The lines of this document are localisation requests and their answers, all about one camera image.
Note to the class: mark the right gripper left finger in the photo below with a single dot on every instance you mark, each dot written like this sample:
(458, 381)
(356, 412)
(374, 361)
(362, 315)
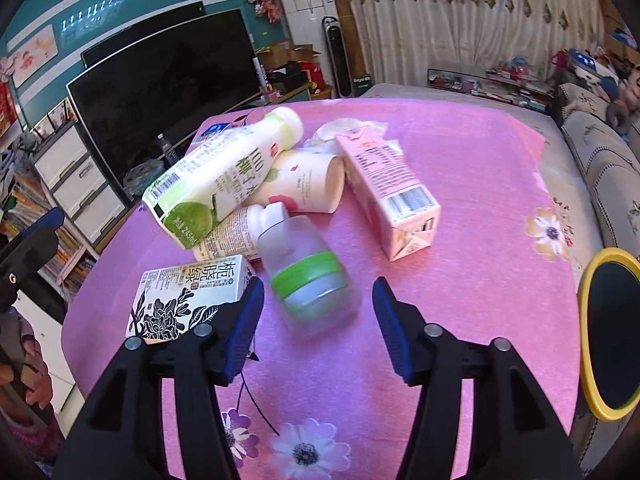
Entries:
(119, 433)

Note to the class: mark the clear jar green band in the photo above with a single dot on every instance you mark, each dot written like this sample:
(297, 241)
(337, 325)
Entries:
(311, 284)

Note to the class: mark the yellow rimmed trash bin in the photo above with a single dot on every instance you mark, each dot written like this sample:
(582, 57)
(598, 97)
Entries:
(608, 301)

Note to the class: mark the person's left hand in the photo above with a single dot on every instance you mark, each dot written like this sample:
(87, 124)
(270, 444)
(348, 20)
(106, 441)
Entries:
(33, 370)

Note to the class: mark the white drawer unit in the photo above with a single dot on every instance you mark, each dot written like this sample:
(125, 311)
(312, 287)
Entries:
(76, 184)

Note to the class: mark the black white tea carton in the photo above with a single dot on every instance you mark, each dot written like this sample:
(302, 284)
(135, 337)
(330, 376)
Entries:
(171, 301)

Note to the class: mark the glass bowl on cabinet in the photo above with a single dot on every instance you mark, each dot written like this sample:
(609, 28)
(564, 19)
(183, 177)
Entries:
(139, 178)

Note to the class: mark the green white drink bottle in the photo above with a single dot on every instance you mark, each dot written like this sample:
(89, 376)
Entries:
(192, 197)

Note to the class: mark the clear water bottle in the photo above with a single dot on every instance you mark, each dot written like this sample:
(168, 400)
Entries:
(168, 152)

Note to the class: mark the black flat television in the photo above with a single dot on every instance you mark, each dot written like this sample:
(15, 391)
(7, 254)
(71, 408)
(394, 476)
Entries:
(164, 86)

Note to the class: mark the small white yogurt bottle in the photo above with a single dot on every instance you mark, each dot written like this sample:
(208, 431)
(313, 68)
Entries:
(239, 232)

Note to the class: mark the pink milk carton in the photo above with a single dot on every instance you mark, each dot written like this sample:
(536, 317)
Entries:
(403, 214)

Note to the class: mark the beige patterned sofa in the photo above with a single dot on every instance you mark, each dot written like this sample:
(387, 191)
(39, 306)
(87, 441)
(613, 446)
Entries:
(608, 163)

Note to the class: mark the white yogurt cup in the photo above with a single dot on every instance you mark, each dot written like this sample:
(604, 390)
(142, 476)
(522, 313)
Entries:
(304, 182)

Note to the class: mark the pile of plush toys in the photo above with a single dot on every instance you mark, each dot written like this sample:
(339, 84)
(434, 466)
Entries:
(582, 84)

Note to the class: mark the black tower fan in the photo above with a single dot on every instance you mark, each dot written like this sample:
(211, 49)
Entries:
(338, 56)

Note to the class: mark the cream window curtain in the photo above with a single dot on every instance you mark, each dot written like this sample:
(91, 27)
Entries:
(402, 39)

